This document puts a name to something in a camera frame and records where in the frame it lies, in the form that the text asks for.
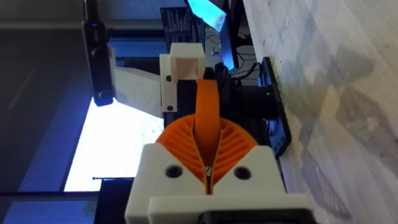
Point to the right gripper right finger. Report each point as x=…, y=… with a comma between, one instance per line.
x=258, y=174

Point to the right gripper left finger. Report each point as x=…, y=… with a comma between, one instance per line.
x=155, y=174

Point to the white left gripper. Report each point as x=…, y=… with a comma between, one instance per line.
x=136, y=90

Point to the large bright monitor screen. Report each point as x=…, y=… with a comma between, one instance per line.
x=115, y=146

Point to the black monitor with blue screen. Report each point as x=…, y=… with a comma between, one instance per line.
x=228, y=46

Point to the tilted bright monitor screen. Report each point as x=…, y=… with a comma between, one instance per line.
x=206, y=12

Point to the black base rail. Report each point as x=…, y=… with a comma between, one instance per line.
x=276, y=109

